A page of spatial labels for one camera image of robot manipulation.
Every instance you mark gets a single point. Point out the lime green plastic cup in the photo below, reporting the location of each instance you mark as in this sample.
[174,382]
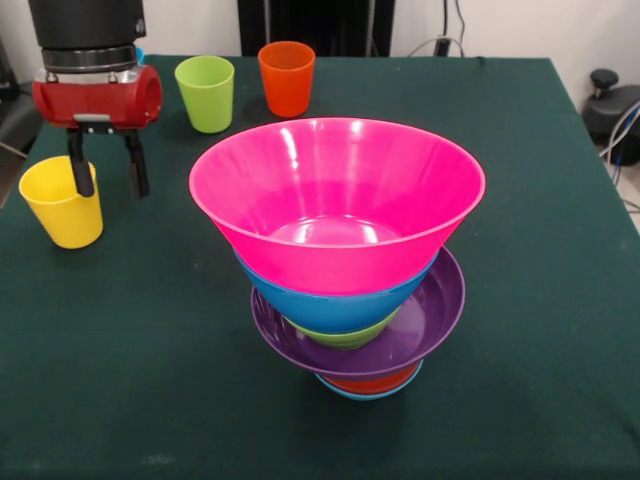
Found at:
[206,95]

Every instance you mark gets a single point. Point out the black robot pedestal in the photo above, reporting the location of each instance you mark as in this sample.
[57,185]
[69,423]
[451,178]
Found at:
[320,30]

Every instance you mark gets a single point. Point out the blue plastic cup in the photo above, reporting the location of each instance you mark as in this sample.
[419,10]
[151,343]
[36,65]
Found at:
[141,56]

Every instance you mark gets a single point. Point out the orange plastic cup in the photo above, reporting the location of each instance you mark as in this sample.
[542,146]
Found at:
[286,85]

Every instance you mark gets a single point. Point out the black power plug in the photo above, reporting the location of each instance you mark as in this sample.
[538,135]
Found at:
[442,46]

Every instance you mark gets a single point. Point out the small green plastic bowl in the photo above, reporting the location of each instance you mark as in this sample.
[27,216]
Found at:
[345,339]

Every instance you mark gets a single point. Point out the yellow plastic cup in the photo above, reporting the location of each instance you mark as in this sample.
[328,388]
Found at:
[60,215]

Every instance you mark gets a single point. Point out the black equipment base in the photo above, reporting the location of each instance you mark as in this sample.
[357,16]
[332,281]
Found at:
[615,107]

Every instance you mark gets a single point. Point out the large blue plastic bowl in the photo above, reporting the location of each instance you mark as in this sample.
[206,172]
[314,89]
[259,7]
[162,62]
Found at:
[320,310]

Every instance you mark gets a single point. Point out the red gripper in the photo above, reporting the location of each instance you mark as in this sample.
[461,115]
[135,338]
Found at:
[95,102]

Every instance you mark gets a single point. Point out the orange plastic bowl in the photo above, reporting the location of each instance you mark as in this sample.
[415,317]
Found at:
[372,386]

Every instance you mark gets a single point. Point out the purple plastic bowl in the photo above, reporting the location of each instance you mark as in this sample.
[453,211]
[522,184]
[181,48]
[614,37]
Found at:
[440,310]

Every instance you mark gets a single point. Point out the large pink plastic bowl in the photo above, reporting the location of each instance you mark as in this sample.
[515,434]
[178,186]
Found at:
[340,190]

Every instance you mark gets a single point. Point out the black chair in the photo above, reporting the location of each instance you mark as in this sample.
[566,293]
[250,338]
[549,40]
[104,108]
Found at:
[17,115]

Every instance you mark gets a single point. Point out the small blue plastic bowl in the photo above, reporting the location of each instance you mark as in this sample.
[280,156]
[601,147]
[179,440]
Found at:
[370,395]

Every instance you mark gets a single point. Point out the dark green tablecloth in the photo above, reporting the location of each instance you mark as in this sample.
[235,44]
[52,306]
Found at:
[150,325]

